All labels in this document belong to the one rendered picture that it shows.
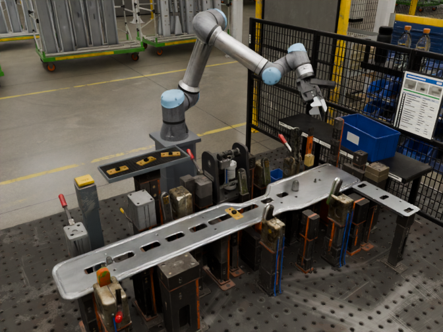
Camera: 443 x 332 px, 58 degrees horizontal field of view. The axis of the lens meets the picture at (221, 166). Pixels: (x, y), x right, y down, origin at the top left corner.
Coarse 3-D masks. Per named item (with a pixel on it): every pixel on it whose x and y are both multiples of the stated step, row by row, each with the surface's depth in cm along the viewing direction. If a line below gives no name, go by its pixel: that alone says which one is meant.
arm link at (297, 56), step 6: (288, 48) 183; (294, 48) 180; (300, 48) 180; (288, 54) 183; (294, 54) 180; (300, 54) 179; (306, 54) 180; (288, 60) 182; (294, 60) 180; (300, 60) 179; (306, 60) 179; (294, 66) 181; (300, 66) 181
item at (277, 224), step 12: (264, 228) 156; (276, 228) 150; (264, 240) 158; (276, 240) 152; (264, 252) 161; (276, 252) 157; (264, 264) 163; (276, 264) 158; (264, 276) 165; (276, 276) 163; (264, 288) 167; (276, 288) 166
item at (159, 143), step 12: (156, 132) 215; (192, 132) 215; (156, 144) 212; (168, 144) 201; (180, 144) 203; (192, 144) 209; (168, 168) 209; (180, 168) 210; (192, 168) 215; (168, 180) 212; (168, 192) 216
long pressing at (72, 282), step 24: (312, 168) 200; (336, 168) 200; (288, 192) 180; (312, 192) 180; (192, 216) 164; (216, 216) 164; (120, 240) 150; (144, 240) 150; (192, 240) 150; (72, 264) 139; (96, 264) 139; (120, 264) 139; (144, 264) 139; (72, 288) 129
